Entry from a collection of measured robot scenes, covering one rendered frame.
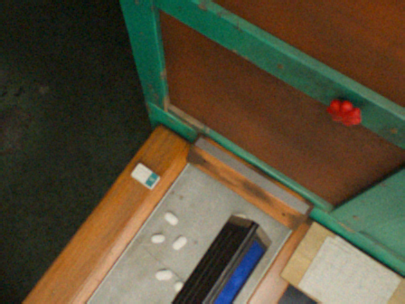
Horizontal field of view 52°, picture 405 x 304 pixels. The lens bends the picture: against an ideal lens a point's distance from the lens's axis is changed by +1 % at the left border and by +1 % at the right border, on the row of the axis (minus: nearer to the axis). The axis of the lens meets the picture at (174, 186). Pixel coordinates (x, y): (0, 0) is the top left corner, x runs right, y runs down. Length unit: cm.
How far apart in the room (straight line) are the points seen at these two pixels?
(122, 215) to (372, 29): 69
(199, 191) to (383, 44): 63
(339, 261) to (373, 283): 8
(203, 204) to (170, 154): 15
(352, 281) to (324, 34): 62
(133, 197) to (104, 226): 10
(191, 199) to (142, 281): 23
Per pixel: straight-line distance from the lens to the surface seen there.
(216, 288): 61
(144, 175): 98
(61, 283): 101
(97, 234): 99
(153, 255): 99
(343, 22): 49
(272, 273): 98
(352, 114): 55
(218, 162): 91
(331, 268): 99
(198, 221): 100
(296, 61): 55
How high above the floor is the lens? 172
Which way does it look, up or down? 75 degrees down
